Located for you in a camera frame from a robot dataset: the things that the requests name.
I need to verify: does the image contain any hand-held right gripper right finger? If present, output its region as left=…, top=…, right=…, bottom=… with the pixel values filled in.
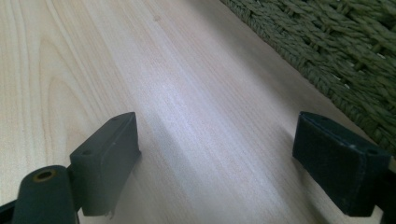
left=291, top=111, right=392, bottom=218

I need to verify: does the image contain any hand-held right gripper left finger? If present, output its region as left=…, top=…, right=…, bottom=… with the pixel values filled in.
left=68, top=111, right=142, bottom=217

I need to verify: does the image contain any green woven basket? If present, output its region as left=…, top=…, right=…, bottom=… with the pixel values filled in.
left=219, top=0, right=396, bottom=157

